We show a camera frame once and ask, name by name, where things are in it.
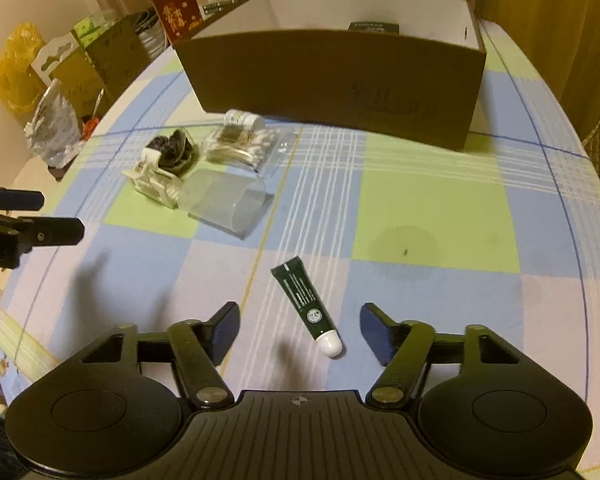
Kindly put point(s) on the translucent plastic box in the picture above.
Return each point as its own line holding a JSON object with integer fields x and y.
{"x": 220, "y": 200}

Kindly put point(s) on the white cut-out cardboard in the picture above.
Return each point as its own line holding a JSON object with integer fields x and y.
{"x": 52, "y": 57}

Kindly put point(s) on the dark wooden box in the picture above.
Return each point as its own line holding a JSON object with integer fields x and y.
{"x": 57, "y": 171}

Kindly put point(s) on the brown cardboard box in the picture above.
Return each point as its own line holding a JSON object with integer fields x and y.
{"x": 330, "y": 80}

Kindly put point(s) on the cotton swab bag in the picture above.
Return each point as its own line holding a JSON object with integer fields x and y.
{"x": 240, "y": 142}

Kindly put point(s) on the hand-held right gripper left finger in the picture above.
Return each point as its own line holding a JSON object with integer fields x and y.
{"x": 225, "y": 332}

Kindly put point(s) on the red gift box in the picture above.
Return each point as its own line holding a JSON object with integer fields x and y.
{"x": 175, "y": 12}

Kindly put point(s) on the small orange object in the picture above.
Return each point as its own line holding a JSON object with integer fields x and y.
{"x": 91, "y": 129}

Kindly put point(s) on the small white packet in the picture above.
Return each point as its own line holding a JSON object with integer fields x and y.
{"x": 245, "y": 119}

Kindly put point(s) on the silver foil bag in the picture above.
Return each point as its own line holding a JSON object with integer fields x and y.
{"x": 55, "y": 125}

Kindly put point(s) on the checked cloth covered desktop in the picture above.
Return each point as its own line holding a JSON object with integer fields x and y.
{"x": 430, "y": 220}

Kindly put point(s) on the black product box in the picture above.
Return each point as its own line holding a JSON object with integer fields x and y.
{"x": 372, "y": 27}

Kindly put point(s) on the loose green tissue packs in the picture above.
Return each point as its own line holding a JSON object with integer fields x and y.
{"x": 95, "y": 27}

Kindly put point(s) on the black hair scrunchie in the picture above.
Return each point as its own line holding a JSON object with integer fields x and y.
{"x": 172, "y": 152}

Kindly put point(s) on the stack of white bowls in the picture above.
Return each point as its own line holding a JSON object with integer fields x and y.
{"x": 150, "y": 35}

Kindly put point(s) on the dark green tube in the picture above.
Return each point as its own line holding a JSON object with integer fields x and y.
{"x": 300, "y": 295}

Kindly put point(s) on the olive cardboard box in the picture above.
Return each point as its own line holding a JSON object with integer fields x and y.
{"x": 80, "y": 85}

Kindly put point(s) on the yellow plastic bag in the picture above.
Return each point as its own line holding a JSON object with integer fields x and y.
{"x": 17, "y": 70}

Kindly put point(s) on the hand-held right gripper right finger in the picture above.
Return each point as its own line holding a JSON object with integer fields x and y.
{"x": 375, "y": 332}

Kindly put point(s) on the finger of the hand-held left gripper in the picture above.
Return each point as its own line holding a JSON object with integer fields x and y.
{"x": 55, "y": 232}
{"x": 17, "y": 199}

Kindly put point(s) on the white claw clip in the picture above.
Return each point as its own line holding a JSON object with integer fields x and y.
{"x": 152, "y": 185}

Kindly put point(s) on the large brown storage carton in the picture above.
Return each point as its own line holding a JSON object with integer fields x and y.
{"x": 115, "y": 60}

